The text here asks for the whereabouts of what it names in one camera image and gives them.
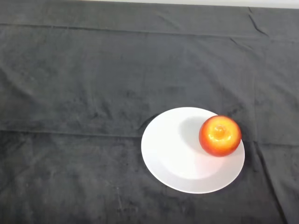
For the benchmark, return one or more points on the red and yellow apple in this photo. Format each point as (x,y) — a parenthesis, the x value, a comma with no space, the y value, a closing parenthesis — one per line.
(219,136)

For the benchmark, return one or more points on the round white plate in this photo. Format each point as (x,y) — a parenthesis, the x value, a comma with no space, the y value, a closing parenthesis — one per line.
(177,158)

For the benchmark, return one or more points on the black table cloth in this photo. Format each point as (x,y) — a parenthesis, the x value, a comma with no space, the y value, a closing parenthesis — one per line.
(93,93)

